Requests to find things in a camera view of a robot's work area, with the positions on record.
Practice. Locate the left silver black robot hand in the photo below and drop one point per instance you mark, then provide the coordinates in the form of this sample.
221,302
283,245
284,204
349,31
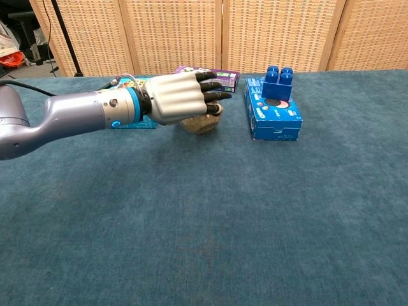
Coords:
178,97

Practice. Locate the tan round object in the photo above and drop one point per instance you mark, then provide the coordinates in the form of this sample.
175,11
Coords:
201,122

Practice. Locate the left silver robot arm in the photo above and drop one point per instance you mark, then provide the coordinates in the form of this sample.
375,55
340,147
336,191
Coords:
63,114

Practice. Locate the light blue cookie box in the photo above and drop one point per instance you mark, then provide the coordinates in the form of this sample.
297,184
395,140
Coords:
140,122

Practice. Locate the purple snack box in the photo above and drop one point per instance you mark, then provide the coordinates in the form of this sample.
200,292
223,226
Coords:
223,78

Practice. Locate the woven folding screen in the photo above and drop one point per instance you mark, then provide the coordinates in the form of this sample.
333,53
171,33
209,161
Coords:
223,35

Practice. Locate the dark blue cookie box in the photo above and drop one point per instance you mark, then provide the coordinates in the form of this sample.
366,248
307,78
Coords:
274,114

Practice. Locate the blue toy building block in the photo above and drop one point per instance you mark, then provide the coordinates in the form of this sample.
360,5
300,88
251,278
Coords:
278,83

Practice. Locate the blue table cloth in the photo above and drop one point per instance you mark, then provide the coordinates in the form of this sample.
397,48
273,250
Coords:
204,197

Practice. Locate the black tripod stand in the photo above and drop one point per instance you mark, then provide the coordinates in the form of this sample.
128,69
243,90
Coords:
65,38

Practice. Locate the orange plastic bag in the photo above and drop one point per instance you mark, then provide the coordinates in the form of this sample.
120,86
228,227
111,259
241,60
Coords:
12,60

